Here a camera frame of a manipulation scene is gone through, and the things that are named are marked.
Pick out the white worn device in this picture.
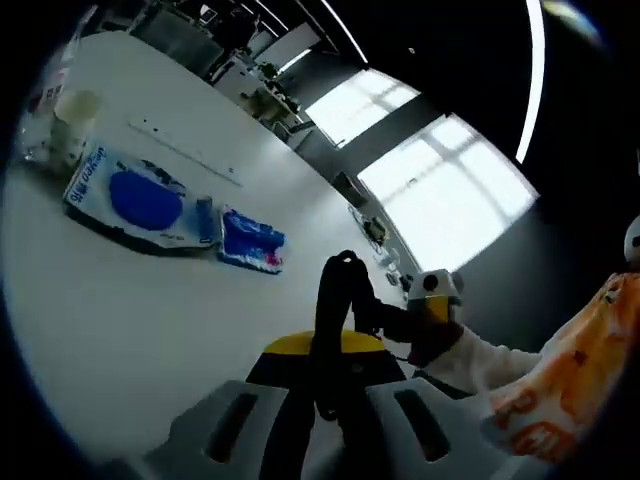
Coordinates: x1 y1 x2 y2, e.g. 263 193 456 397
624 214 640 274

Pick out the desk clutter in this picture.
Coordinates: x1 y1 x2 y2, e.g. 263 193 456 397
348 208 417 292

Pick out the black cable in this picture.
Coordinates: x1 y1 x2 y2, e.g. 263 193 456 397
306 249 384 422

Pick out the blue pink tissue packet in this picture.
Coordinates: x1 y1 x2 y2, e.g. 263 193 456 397
216 203 290 277

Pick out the person's right hand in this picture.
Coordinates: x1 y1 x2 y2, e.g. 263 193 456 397
406 319 463 367

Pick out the white paper cup green print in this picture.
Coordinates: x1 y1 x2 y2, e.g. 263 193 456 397
48 88 102 167

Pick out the white power strip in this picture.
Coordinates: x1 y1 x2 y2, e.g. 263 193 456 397
126 116 245 190

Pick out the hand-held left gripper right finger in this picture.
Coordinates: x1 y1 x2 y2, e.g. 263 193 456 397
338 329 524 480

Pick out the blue mouse pad package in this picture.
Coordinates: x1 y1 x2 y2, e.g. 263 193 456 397
61 141 217 252

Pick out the clear plastic bottle red label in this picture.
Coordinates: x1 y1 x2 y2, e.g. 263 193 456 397
18 49 70 162

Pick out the white shirt with orange print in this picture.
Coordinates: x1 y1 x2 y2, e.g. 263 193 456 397
478 271 640 462

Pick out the large window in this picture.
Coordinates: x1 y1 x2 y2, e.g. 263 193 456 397
303 68 422 147
356 116 542 275

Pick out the ceiling light strip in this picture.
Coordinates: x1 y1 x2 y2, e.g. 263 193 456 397
514 0 547 166

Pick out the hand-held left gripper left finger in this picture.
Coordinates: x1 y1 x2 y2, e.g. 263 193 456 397
143 329 322 480

